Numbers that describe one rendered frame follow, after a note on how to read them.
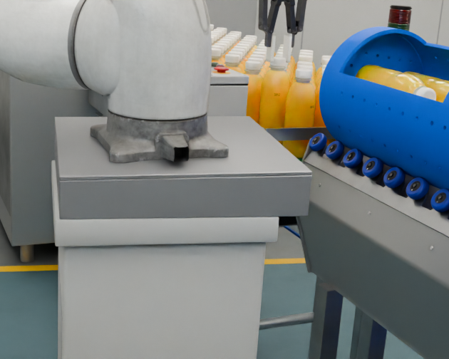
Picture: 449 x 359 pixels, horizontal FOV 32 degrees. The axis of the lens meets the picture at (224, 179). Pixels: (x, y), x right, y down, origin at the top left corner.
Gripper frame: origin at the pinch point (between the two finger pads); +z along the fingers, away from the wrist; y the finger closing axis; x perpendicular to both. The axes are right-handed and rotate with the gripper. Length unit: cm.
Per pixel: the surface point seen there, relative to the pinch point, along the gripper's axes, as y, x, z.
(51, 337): -38, 85, 116
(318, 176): 0.7, -23.5, 25.9
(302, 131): 2.4, -11.1, 18.4
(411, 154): 0, -56, 13
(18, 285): -42, 134, 116
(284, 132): -2.6, -11.1, 18.6
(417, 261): -1, -63, 31
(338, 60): 0.5, -27.1, -0.7
